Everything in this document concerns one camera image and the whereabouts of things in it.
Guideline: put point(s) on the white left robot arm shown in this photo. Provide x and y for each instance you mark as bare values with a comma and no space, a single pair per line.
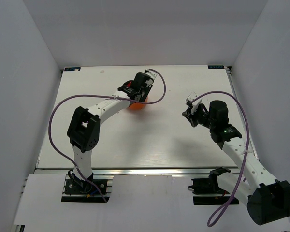
84,128

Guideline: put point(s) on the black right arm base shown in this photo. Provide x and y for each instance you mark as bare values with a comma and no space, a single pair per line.
206,190

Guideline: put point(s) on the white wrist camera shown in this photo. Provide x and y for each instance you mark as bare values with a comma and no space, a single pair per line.
152,76
193,101

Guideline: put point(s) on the blue label top left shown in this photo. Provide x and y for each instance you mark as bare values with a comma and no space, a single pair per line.
72,69

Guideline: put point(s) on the blue label top right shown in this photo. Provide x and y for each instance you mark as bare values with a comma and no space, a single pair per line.
214,67

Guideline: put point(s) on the blue label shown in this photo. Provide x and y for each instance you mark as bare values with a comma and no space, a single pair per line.
214,67
72,69

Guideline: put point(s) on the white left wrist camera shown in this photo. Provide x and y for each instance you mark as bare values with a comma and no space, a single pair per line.
152,76

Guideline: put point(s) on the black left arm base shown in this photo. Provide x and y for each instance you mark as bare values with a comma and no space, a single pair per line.
76,190

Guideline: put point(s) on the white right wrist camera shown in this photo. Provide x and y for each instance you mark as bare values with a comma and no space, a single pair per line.
193,101

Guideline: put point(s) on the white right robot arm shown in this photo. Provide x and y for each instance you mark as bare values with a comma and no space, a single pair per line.
267,199

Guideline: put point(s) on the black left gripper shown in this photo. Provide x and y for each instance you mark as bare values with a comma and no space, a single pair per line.
140,94

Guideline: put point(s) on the aluminium front table rail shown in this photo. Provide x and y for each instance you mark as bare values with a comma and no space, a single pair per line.
126,171

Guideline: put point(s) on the orange round divided container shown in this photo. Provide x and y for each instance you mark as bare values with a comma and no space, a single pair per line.
136,106

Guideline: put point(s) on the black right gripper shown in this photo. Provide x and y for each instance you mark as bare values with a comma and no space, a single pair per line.
192,116

